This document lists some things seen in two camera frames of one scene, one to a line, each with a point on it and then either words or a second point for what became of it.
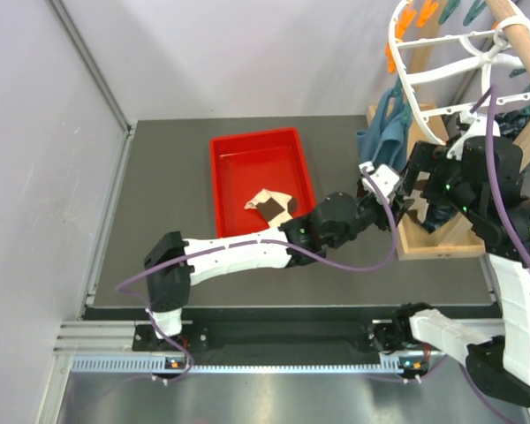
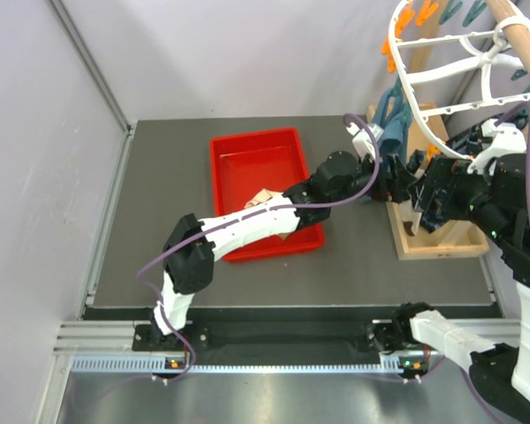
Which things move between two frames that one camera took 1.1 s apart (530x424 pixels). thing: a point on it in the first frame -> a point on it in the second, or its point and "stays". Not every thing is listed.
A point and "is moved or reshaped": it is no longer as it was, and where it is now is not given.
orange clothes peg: x=408 y=12 stays
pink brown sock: x=416 y=202 is moved or reshaped
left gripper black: x=382 y=219 -> x=393 y=185
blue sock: x=385 y=141 stays
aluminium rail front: x=94 y=346 stays
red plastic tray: x=243 y=165 stays
